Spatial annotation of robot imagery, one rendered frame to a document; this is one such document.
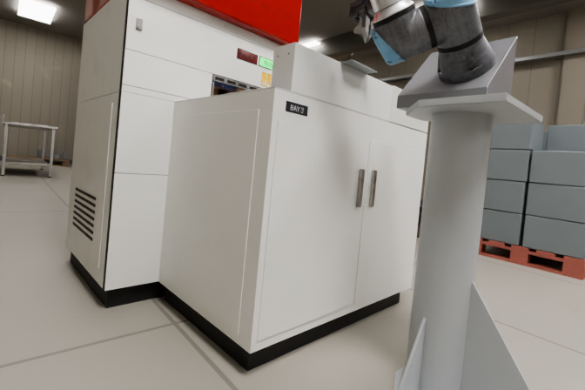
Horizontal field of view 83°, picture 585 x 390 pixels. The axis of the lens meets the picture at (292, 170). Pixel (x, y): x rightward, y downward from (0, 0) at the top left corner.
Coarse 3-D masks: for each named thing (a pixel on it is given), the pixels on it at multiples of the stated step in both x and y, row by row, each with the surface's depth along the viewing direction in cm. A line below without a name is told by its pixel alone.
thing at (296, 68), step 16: (288, 48) 96; (304, 48) 97; (272, 64) 101; (288, 64) 96; (304, 64) 97; (320, 64) 102; (336, 64) 107; (272, 80) 101; (288, 80) 96; (304, 80) 98; (320, 80) 103; (336, 80) 108; (352, 80) 114; (368, 80) 120; (320, 96) 103; (336, 96) 109; (352, 96) 114; (368, 96) 121; (384, 96) 129; (368, 112) 122; (384, 112) 130
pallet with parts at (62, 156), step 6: (36, 150) 852; (48, 150) 876; (12, 156) 796; (18, 156) 820; (24, 156) 846; (36, 156) 853; (48, 156) 864; (54, 156) 876; (60, 156) 859; (66, 156) 871; (60, 162) 898; (66, 162) 841
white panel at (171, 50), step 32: (128, 0) 121; (160, 0) 128; (128, 32) 121; (160, 32) 129; (192, 32) 138; (224, 32) 148; (128, 64) 122; (160, 64) 130; (192, 64) 139; (224, 64) 150; (256, 64) 162; (160, 96) 131; (192, 96) 140
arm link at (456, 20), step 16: (432, 0) 84; (448, 0) 82; (464, 0) 82; (432, 16) 85; (448, 16) 84; (464, 16) 84; (432, 32) 87; (448, 32) 86; (464, 32) 86; (480, 32) 87
